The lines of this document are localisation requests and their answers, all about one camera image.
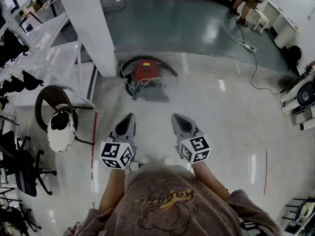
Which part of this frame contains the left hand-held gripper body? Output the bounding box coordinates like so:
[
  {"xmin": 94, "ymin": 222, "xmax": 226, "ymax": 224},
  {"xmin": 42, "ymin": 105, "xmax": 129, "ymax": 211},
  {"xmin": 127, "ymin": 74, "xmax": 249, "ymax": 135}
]
[{"xmin": 99, "ymin": 131, "xmax": 138, "ymax": 170}]

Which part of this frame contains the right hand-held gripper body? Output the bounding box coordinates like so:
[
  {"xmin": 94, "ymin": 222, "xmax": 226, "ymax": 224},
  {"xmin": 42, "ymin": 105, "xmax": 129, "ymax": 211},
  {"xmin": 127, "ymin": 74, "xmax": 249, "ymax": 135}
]
[{"xmin": 173, "ymin": 129, "xmax": 213, "ymax": 165}]

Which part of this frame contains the person's right forearm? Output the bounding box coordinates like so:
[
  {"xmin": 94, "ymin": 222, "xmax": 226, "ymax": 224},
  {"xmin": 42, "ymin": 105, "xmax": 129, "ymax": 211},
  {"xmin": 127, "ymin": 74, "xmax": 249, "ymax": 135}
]
[{"xmin": 190, "ymin": 161, "xmax": 231, "ymax": 202}]

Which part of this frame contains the person's left forearm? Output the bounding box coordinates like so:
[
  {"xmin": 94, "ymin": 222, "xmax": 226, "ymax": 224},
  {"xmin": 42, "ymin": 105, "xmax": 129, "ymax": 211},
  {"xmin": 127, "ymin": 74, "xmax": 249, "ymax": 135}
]
[{"xmin": 98, "ymin": 167, "xmax": 126, "ymax": 213}]

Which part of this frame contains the red floor tape strip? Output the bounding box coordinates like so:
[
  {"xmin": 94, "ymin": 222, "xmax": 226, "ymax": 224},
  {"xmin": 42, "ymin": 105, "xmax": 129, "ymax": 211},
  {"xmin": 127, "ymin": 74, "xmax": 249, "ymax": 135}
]
[
  {"xmin": 263, "ymin": 150, "xmax": 269, "ymax": 197},
  {"xmin": 90, "ymin": 111, "xmax": 98, "ymax": 179}
]

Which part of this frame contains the red vacuum cleaner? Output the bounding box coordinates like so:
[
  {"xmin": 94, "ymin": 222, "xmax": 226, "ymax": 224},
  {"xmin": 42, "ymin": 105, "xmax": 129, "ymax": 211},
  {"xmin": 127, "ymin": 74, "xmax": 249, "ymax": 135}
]
[{"xmin": 133, "ymin": 59, "xmax": 165, "ymax": 84}]

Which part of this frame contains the black office chair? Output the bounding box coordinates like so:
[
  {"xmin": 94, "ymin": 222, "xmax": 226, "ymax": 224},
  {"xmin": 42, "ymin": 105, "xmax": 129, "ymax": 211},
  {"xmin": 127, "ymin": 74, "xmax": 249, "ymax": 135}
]
[{"xmin": 0, "ymin": 131, "xmax": 58, "ymax": 198}]

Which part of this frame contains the white metal shelf rack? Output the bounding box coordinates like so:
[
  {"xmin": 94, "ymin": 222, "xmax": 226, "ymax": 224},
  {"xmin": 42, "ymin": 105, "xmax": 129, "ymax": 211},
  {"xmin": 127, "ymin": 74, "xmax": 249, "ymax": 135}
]
[{"xmin": 0, "ymin": 0, "xmax": 97, "ymax": 110}]

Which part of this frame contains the black backpack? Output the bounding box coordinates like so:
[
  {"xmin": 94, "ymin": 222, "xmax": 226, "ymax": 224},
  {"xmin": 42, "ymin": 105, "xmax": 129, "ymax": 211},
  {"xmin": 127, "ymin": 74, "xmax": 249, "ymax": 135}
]
[{"xmin": 286, "ymin": 45, "xmax": 303, "ymax": 70}]

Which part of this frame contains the white stool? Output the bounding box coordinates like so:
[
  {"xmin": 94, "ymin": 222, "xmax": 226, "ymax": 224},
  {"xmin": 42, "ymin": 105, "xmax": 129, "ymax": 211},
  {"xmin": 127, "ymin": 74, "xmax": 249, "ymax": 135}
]
[{"xmin": 246, "ymin": 7, "xmax": 271, "ymax": 33}]

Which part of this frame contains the white desk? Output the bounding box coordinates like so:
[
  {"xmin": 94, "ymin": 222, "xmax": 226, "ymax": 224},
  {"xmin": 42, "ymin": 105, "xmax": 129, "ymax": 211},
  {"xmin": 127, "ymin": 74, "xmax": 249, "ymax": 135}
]
[{"xmin": 258, "ymin": 0, "xmax": 300, "ymax": 49}]

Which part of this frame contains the white vacuum cord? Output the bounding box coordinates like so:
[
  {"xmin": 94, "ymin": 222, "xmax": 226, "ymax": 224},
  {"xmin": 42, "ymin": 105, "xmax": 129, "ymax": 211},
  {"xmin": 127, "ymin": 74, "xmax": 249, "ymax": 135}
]
[{"xmin": 124, "ymin": 69, "xmax": 163, "ymax": 90}]

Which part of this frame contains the black vacuum hose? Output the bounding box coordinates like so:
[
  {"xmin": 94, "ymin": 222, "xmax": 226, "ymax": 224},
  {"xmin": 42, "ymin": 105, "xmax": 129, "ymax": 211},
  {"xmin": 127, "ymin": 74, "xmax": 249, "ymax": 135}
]
[{"xmin": 120, "ymin": 55, "xmax": 179, "ymax": 97}]

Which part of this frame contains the black floor cable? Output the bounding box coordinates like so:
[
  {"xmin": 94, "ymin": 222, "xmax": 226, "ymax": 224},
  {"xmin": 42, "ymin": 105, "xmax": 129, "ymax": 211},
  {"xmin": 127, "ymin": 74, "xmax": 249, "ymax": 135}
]
[{"xmin": 235, "ymin": 21, "xmax": 288, "ymax": 96}]

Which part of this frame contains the white floor cable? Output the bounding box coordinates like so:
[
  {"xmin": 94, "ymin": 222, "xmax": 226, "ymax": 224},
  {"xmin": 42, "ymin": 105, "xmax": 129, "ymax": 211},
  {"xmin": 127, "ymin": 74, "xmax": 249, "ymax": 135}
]
[{"xmin": 221, "ymin": 18, "xmax": 248, "ymax": 47}]

